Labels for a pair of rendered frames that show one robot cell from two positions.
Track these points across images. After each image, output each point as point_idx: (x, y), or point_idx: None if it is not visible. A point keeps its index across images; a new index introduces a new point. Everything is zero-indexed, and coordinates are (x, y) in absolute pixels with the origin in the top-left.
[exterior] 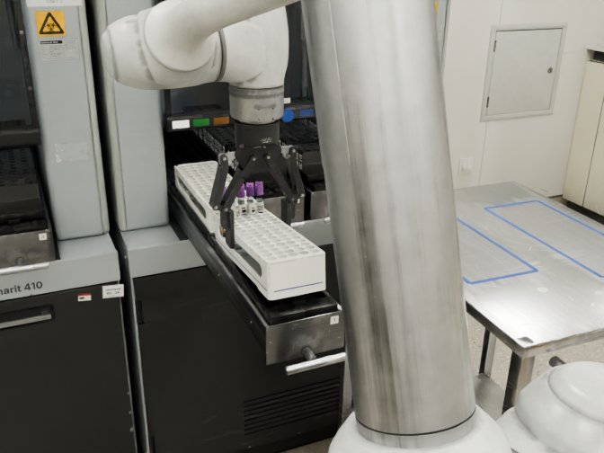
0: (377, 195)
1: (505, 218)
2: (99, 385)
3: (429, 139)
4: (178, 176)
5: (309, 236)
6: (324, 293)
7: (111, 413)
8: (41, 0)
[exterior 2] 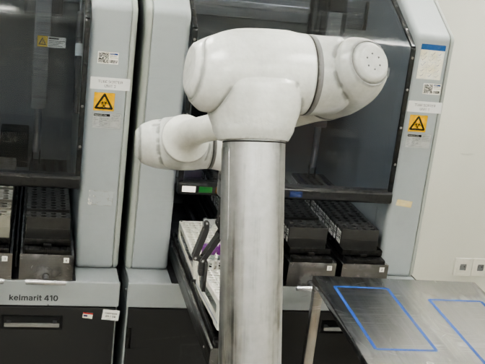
0: (237, 256)
1: (441, 310)
2: None
3: (265, 233)
4: (180, 230)
5: (283, 300)
6: None
7: None
8: (101, 84)
